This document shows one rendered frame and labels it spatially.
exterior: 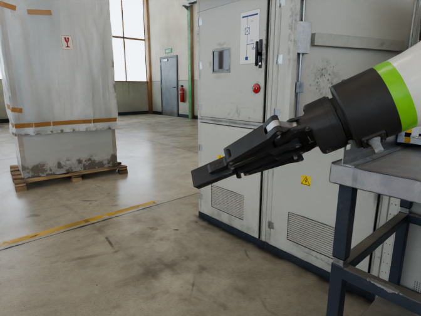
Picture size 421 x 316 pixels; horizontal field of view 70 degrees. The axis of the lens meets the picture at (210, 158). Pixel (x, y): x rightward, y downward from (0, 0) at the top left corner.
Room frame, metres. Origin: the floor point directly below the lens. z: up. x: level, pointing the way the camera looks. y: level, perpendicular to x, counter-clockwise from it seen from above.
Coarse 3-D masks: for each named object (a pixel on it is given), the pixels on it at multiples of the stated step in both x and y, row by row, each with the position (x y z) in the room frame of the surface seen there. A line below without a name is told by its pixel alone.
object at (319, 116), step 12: (312, 108) 0.40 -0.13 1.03; (324, 108) 0.39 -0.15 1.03; (336, 108) 0.39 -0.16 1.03; (288, 120) 0.40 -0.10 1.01; (300, 120) 0.40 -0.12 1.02; (312, 120) 0.39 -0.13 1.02; (324, 120) 0.39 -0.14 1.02; (336, 120) 0.38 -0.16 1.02; (288, 132) 0.40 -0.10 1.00; (300, 132) 0.40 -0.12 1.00; (312, 132) 0.40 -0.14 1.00; (324, 132) 0.39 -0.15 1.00; (336, 132) 0.38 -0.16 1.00; (276, 144) 0.42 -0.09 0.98; (312, 144) 0.43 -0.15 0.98; (324, 144) 0.39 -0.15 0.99; (336, 144) 0.39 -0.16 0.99
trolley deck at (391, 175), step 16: (416, 144) 1.13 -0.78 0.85; (384, 160) 0.88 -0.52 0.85; (400, 160) 0.88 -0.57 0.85; (416, 160) 0.88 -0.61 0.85; (336, 176) 0.82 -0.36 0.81; (352, 176) 0.79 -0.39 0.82; (368, 176) 0.76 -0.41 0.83; (384, 176) 0.73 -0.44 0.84; (400, 176) 0.71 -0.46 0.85; (416, 176) 0.71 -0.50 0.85; (384, 192) 0.73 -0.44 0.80; (400, 192) 0.70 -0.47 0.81; (416, 192) 0.68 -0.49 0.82
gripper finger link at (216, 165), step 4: (224, 152) 0.44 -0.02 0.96; (228, 152) 0.43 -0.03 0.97; (228, 156) 0.43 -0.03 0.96; (220, 160) 0.45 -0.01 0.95; (224, 160) 0.45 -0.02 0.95; (212, 164) 0.45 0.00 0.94; (216, 164) 0.45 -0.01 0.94; (220, 164) 0.45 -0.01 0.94; (224, 164) 0.44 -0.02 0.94; (228, 164) 0.44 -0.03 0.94; (208, 168) 0.46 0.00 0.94; (212, 168) 0.45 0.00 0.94; (216, 168) 0.45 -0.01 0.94; (220, 168) 0.45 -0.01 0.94; (224, 168) 0.45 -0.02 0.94; (212, 172) 0.45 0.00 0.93; (216, 172) 0.46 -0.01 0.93
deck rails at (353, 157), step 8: (392, 136) 1.05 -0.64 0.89; (352, 144) 0.84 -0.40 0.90; (384, 144) 1.01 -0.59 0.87; (392, 144) 1.06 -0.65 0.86; (400, 144) 1.11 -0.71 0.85; (408, 144) 1.11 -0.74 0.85; (344, 152) 0.81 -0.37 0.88; (352, 152) 0.85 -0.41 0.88; (360, 152) 0.89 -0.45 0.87; (368, 152) 0.93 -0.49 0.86; (384, 152) 0.97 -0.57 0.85; (392, 152) 0.98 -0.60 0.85; (344, 160) 0.82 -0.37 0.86; (352, 160) 0.85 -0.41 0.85; (360, 160) 0.86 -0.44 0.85; (368, 160) 0.86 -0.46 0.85
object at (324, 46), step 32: (320, 0) 1.13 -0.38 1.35; (352, 0) 1.19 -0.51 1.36; (384, 0) 1.26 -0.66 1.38; (288, 32) 1.08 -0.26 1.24; (320, 32) 1.14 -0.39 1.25; (352, 32) 1.20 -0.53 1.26; (384, 32) 1.27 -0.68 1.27; (416, 32) 1.30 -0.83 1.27; (288, 64) 1.07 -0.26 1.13; (320, 64) 1.14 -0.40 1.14; (352, 64) 1.21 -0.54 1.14; (288, 96) 1.06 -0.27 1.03; (320, 96) 1.15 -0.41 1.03
